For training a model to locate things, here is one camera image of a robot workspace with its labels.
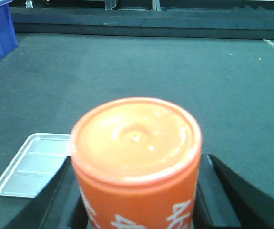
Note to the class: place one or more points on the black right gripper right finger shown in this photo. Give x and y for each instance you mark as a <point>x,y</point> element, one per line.
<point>224,200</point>

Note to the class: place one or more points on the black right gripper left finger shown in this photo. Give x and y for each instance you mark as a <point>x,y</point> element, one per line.
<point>58,206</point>

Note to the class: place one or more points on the black conveyor side rail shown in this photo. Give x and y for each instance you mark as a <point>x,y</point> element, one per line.
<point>225,24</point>

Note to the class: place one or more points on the orange cylindrical capacitor 4680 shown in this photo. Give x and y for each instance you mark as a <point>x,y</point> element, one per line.
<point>137,164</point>

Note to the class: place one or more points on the silver metal tray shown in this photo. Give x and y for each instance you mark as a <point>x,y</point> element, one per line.
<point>34,165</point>

